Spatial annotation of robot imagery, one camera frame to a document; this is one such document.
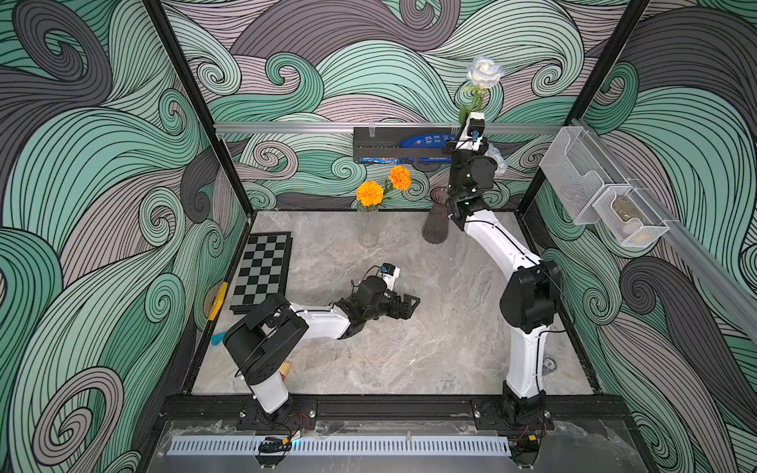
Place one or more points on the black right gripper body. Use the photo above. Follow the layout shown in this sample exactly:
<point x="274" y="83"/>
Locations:
<point x="467" y="165"/>

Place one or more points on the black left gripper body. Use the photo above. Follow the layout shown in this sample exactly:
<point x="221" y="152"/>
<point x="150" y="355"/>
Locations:
<point x="386" y="307"/>

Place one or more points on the orange marigold flower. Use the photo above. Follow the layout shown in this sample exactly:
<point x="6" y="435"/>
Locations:
<point x="369" y="196"/>
<point x="399" y="179"/>

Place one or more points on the white rose flower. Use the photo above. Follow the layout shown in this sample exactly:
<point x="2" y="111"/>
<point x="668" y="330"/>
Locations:
<point x="483" y="74"/>
<point x="501" y="163"/>

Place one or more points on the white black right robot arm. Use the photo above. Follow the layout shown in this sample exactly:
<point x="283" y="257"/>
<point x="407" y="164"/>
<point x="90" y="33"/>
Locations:
<point x="528" y="303"/>

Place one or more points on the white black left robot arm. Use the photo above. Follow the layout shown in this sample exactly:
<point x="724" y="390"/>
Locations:
<point x="263" y="340"/>

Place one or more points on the blue package in basket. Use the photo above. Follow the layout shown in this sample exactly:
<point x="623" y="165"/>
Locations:
<point x="428" y="141"/>

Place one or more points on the purple glass vase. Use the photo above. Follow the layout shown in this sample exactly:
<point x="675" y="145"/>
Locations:
<point x="436" y="227"/>

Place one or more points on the clear glass vase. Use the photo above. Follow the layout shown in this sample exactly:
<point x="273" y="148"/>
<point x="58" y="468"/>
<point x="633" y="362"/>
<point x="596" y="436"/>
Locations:
<point x="369" y="225"/>

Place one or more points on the black white chessboard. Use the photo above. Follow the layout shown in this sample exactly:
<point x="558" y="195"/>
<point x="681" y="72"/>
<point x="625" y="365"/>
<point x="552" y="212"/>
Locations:
<point x="263" y="270"/>

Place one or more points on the red yellow small box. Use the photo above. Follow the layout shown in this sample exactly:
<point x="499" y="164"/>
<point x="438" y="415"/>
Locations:
<point x="285" y="369"/>

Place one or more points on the small round metal cap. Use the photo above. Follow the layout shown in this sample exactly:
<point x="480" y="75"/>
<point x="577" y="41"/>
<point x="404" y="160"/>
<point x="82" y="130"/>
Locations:
<point x="549" y="365"/>

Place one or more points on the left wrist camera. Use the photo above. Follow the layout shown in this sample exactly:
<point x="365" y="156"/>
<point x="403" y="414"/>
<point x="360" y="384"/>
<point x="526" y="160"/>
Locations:
<point x="389" y="273"/>

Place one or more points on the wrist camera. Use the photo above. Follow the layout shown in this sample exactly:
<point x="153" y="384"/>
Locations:
<point x="389" y="273"/>
<point x="474" y="127"/>

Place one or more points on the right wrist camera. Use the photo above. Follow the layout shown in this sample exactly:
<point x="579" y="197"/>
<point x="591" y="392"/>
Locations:
<point x="474" y="127"/>

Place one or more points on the black wall shelf basket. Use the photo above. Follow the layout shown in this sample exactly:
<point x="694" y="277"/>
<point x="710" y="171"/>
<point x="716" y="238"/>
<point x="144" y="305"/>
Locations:
<point x="394" y="145"/>

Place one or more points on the clear mesh wall bin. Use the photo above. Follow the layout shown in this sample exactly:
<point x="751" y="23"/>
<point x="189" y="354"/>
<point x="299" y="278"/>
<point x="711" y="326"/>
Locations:
<point x="572" y="165"/>

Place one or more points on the white perforated front rail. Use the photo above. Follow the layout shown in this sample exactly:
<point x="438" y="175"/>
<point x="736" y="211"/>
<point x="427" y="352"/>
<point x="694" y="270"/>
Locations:
<point x="484" y="446"/>

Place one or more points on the small clear wall bin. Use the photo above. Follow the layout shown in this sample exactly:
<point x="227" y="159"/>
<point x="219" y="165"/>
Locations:
<point x="628" y="216"/>

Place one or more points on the black frame post right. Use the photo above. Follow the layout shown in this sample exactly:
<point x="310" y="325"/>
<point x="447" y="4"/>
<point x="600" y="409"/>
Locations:
<point x="605" y="27"/>

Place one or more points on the black frame post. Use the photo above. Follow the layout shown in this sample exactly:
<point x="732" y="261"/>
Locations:
<point x="164" y="29"/>
<point x="605" y="27"/>

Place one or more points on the black frame post left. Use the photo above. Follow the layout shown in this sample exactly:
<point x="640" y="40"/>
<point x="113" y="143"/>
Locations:
<point x="164" y="29"/>

